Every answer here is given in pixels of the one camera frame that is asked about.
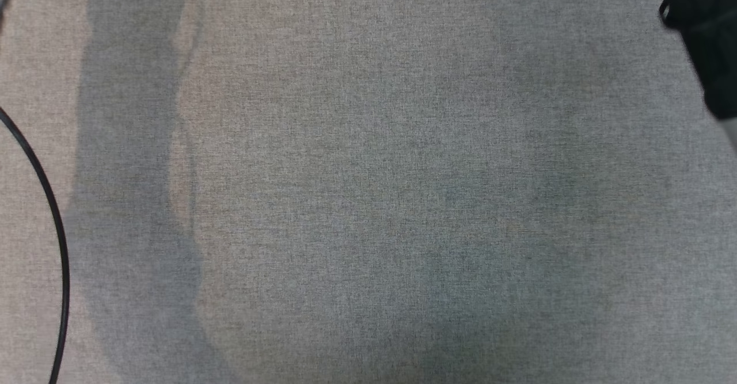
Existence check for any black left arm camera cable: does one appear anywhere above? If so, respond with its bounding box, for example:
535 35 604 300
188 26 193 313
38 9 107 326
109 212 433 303
0 108 71 384

